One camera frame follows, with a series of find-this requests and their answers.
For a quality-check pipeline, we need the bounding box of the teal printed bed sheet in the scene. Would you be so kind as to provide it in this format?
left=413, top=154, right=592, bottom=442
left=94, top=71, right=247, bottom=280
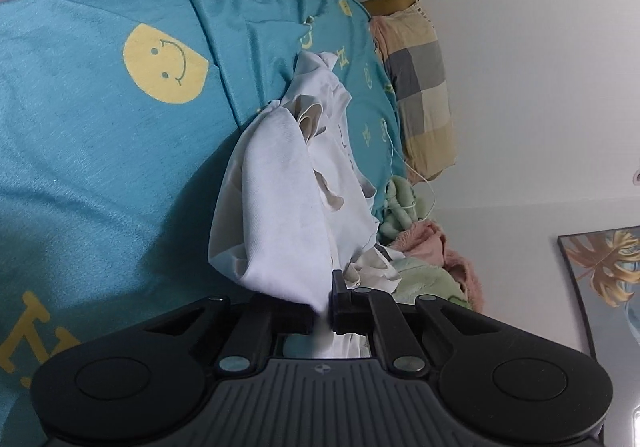
left=0, top=0, right=404, bottom=447

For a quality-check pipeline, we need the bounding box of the pink fleece cloth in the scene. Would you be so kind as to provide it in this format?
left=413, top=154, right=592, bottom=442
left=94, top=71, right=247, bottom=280
left=389, top=220, right=487, bottom=314

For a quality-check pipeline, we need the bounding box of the plaid pillow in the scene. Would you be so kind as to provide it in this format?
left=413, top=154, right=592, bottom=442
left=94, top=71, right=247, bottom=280
left=370, top=2, right=460, bottom=181

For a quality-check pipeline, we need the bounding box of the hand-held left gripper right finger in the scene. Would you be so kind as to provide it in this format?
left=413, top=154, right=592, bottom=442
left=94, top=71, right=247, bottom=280
left=329, top=269, right=497, bottom=374

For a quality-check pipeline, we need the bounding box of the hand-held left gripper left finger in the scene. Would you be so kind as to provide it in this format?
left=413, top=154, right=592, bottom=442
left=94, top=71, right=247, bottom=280
left=145, top=296, right=317, bottom=374

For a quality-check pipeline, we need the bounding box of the white t-shirt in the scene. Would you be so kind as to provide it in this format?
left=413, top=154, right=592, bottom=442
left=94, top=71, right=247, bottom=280
left=207, top=51, right=404, bottom=359

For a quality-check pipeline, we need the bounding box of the framed leaf wall picture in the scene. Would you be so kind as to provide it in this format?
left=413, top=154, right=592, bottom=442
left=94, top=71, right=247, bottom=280
left=557, top=226, right=640, bottom=374

